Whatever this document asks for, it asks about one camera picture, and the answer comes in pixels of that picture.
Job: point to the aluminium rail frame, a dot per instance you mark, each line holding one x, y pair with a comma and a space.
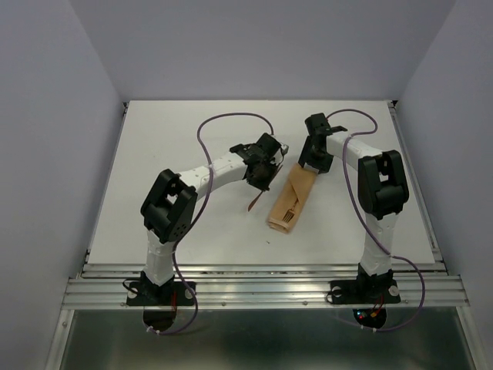
271, 316

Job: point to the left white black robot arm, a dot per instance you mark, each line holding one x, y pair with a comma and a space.
169, 206

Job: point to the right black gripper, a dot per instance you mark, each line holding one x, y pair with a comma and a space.
316, 161

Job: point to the peach satin napkin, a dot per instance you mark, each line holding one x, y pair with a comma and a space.
298, 186

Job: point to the copper fork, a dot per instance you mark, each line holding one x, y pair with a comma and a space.
290, 213

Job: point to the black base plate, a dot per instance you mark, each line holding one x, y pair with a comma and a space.
173, 294
353, 292

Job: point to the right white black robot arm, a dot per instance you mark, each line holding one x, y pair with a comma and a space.
381, 194

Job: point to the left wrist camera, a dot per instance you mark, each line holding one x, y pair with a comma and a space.
284, 148

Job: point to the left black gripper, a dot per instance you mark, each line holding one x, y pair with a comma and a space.
263, 180

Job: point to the copper knife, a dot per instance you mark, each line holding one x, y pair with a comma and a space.
254, 201

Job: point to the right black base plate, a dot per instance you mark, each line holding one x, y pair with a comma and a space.
353, 292

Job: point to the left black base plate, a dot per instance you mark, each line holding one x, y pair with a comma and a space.
173, 294

